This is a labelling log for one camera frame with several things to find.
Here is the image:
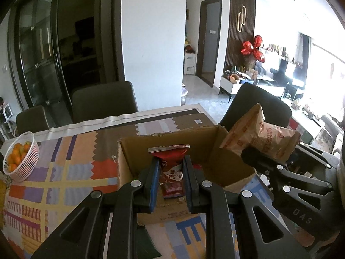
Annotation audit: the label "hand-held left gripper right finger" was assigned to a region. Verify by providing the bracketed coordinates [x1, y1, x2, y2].
[183, 155, 310, 259]

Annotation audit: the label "dark grey dining chair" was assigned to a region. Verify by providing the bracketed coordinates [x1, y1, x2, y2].
[71, 81, 138, 126]
[16, 105, 50, 137]
[220, 83, 293, 131]

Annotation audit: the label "red foil balloon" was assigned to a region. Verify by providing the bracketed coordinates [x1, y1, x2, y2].
[241, 35, 266, 63]

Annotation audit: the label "brown cardboard box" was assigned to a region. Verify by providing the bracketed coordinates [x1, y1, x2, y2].
[116, 112, 256, 226]

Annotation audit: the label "dark slatted wardrobe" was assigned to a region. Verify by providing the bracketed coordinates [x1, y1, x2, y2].
[225, 0, 256, 73]

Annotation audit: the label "black piano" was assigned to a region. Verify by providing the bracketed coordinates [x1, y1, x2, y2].
[270, 59, 294, 87]

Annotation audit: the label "pink snack packet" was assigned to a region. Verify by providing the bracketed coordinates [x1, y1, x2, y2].
[148, 144, 190, 199]

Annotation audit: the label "grey room door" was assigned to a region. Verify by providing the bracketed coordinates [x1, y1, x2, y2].
[196, 0, 223, 88]

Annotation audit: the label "pile of oranges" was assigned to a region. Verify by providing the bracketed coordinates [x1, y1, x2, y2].
[7, 140, 30, 173]

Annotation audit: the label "white plastic basket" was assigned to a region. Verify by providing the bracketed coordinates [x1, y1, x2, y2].
[2, 131, 40, 182]

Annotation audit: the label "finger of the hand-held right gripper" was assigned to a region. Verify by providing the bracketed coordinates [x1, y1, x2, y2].
[241, 148, 340, 239]
[295, 144, 341, 168]

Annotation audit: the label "white shelf cart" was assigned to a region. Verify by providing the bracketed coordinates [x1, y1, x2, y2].
[184, 34, 197, 76]

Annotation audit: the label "beige snack bag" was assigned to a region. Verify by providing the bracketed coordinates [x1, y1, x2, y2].
[219, 103, 301, 165]

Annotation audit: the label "black framed glass doors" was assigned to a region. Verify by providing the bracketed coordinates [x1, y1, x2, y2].
[8, 0, 124, 114]

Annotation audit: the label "white low cabinet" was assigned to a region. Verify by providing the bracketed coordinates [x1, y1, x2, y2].
[219, 74, 244, 103]

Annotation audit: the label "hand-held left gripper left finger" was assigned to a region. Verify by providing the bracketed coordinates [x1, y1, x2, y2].
[31, 156, 162, 259]

